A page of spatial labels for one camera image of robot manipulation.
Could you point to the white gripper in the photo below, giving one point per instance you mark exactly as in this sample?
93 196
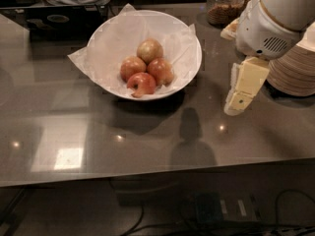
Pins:
262 32

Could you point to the red apple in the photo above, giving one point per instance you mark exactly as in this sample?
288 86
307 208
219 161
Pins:
161 70
141 84
131 65

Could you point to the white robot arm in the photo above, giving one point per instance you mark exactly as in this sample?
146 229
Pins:
304 16

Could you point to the top yellow-red apple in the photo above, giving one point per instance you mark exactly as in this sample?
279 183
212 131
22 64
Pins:
149 50

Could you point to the white bowl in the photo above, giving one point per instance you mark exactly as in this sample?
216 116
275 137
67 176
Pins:
183 49

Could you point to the black mat under plates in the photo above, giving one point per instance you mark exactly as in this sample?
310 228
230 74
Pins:
277 94

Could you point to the glass jar with nuts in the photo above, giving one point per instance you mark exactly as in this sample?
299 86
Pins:
222 12

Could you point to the near stack of paper plates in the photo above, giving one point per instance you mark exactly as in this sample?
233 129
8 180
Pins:
294 73

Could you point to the white paper liner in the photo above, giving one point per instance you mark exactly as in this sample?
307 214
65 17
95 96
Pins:
114 43

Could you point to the black box under table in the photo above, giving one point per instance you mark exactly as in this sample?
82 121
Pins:
214 207

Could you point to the black laptop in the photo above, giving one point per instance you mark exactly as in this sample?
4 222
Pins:
77 18

